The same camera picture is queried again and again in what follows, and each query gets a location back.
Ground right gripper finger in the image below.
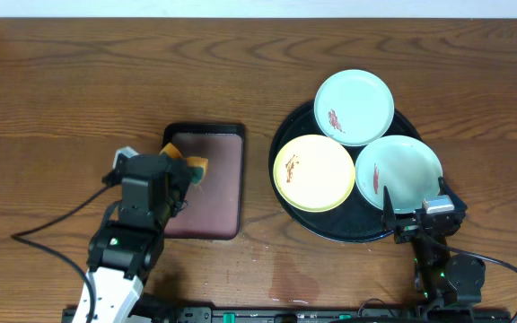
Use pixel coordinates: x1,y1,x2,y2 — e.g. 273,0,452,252
381,186,396,231
438,177,467,220

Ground green and yellow sponge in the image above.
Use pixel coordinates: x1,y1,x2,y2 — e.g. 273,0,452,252
159,143,208,185

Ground yellow plate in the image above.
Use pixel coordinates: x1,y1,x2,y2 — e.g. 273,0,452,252
272,135,355,213

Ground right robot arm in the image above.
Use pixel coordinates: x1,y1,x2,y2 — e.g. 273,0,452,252
381,177,486,322

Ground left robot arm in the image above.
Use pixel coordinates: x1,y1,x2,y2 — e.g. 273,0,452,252
73,153,192,322

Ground light green plate right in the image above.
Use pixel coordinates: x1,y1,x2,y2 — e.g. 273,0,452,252
355,135,443,214

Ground light blue plate top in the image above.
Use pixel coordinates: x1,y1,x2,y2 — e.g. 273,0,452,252
313,69,395,146

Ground left black cable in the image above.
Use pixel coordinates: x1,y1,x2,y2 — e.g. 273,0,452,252
11,183,116,323

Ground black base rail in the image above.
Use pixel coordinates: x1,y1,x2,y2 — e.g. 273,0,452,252
60,305,513,323

